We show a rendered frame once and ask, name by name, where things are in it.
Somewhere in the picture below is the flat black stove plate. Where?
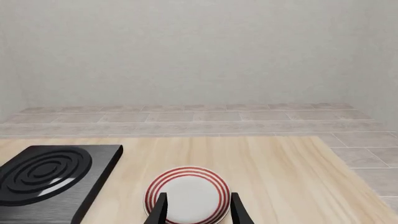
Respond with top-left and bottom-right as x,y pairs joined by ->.
0,144 -> 124,224

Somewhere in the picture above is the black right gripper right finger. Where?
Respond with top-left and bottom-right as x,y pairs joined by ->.
230,192 -> 255,224

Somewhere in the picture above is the white plate with red rings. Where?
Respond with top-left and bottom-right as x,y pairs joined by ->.
143,166 -> 232,224

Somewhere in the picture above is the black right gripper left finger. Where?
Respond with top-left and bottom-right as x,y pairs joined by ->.
144,192 -> 169,224

